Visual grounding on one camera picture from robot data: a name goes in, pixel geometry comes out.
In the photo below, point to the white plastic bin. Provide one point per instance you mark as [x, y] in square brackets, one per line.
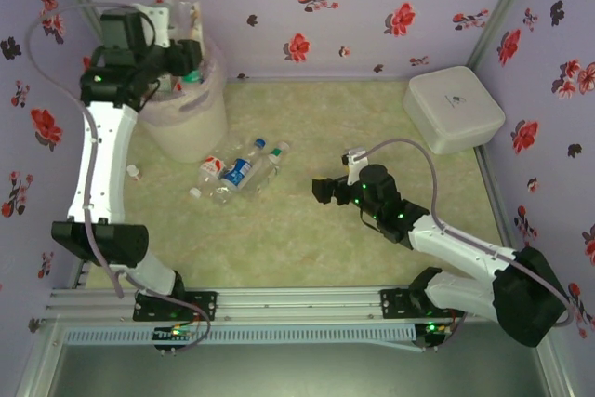
[195, 132]

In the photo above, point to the crushed bottle blue label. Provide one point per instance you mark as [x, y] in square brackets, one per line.
[236, 174]

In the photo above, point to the crushed clear bottle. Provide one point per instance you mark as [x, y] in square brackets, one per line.
[218, 192]

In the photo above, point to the clear bottle red white label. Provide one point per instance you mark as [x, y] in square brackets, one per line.
[186, 16]

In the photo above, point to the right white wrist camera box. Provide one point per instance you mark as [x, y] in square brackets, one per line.
[355, 160]

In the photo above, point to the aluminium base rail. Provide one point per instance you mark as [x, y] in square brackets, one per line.
[297, 304]

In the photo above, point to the pink translucent bin liner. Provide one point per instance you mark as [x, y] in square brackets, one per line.
[204, 90]

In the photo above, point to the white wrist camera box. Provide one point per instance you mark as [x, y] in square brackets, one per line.
[155, 20]
[355, 160]

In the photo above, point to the clear bottle green label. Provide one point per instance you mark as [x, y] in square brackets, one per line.
[193, 76]

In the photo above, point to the clear bottle green cap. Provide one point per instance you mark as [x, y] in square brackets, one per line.
[269, 167]

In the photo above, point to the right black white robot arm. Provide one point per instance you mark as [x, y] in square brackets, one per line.
[465, 248]

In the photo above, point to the white square lidded box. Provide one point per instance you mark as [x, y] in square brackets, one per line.
[453, 109]

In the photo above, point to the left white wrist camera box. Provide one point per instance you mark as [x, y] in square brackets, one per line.
[155, 20]

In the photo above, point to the white bottle cap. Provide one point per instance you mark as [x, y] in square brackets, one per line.
[195, 192]

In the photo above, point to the aluminium side rail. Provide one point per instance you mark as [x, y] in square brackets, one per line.
[493, 192]
[79, 276]

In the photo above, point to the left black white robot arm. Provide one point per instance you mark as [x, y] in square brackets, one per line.
[102, 160]

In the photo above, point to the small circuit board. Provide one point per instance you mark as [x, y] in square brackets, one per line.
[174, 333]
[432, 329]

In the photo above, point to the clear bottle blue cap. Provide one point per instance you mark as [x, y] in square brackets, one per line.
[257, 145]

